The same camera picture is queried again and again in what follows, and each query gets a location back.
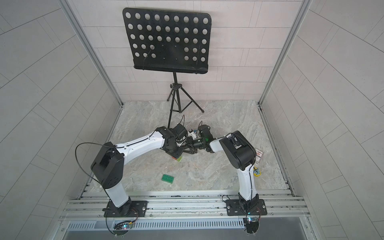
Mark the aluminium mounting rail frame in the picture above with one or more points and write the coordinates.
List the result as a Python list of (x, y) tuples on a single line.
[(185, 210)]

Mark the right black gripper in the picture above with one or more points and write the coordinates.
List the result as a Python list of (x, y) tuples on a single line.
[(192, 144)]

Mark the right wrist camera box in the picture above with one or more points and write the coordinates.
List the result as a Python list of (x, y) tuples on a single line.
[(192, 134)]

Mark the black perforated music stand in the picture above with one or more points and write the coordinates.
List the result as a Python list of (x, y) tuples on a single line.
[(169, 41)]

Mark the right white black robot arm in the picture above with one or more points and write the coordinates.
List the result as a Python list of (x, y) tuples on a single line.
[(239, 151)]

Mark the right green circuit board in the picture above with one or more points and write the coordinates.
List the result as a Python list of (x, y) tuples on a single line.
[(251, 225)]

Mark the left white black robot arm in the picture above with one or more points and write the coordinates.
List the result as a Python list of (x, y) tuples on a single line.
[(108, 166)]

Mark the dark green lego brick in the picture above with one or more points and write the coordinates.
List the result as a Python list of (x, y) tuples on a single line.
[(167, 178)]

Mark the yellow clock lego piece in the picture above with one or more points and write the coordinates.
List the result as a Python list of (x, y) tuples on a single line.
[(256, 172)]

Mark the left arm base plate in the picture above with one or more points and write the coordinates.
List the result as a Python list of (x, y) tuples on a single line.
[(129, 209)]

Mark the green circuit board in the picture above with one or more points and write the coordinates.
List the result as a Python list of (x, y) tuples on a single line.
[(251, 225), (122, 228)]

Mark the left green circuit board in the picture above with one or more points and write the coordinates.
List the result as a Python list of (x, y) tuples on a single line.
[(122, 228)]

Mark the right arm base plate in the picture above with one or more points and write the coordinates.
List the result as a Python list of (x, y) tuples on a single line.
[(241, 208)]

